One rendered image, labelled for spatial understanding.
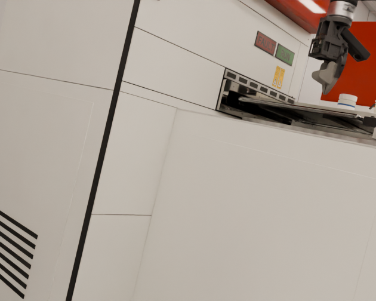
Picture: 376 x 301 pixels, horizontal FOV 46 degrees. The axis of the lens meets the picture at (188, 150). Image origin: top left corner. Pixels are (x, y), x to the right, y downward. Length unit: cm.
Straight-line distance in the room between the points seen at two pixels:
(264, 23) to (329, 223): 76
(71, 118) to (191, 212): 40
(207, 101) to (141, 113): 25
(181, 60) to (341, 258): 63
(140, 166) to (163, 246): 22
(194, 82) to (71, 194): 45
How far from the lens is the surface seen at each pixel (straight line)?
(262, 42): 147
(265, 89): 152
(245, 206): 102
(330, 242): 93
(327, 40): 132
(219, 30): 130
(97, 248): 113
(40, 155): 130
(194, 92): 124
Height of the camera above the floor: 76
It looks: 2 degrees down
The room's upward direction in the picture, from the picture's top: 13 degrees clockwise
